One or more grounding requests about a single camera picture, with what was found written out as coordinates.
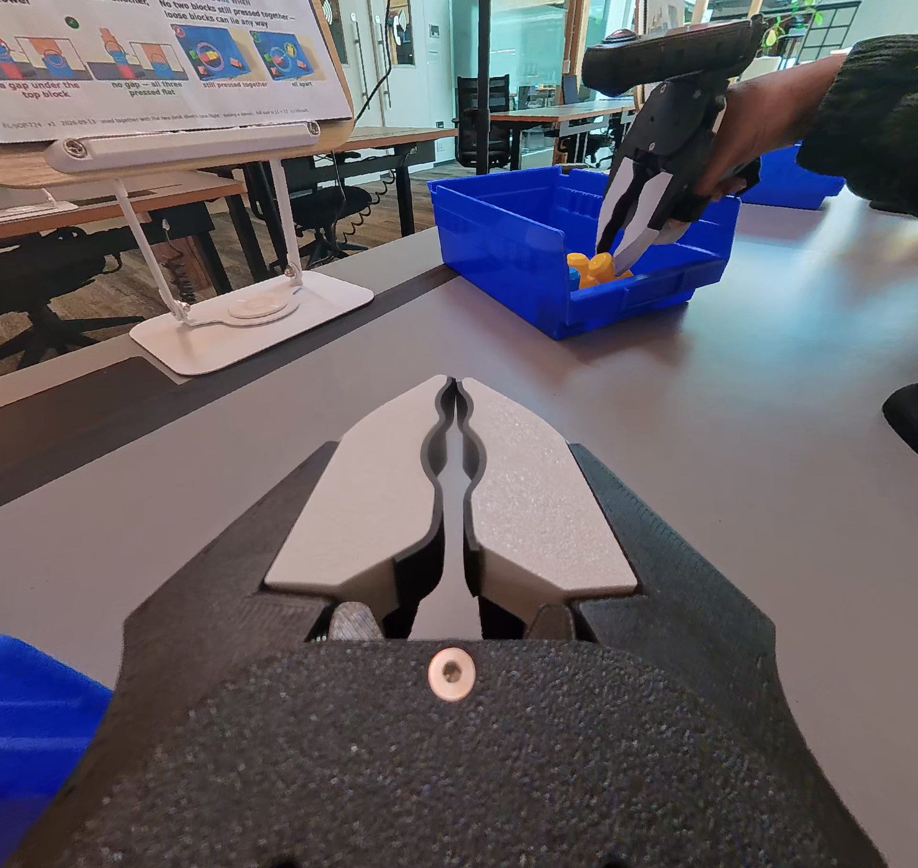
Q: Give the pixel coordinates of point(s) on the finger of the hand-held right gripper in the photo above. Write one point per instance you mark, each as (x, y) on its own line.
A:
(649, 201)
(618, 194)

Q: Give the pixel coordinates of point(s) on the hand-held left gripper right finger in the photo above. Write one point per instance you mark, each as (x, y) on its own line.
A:
(545, 509)

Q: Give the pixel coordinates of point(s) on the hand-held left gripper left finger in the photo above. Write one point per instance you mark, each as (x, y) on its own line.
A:
(358, 509)

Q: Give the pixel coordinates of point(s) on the blue plastic bin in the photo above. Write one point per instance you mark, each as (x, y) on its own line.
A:
(43, 724)
(789, 186)
(502, 237)

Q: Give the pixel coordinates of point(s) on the person's right forearm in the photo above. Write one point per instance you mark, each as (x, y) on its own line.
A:
(875, 115)

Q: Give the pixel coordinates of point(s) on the person's right hand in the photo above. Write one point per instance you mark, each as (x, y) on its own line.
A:
(767, 115)

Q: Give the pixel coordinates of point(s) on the green potted plant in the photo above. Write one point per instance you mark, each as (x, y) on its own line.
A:
(800, 7)

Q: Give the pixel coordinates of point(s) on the black office chair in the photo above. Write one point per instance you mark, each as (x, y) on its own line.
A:
(50, 272)
(484, 115)
(330, 215)

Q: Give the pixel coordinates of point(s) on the black tripod stand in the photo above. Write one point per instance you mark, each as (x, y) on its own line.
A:
(489, 57)

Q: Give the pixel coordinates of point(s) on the white desk stand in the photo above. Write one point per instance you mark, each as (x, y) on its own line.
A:
(287, 315)

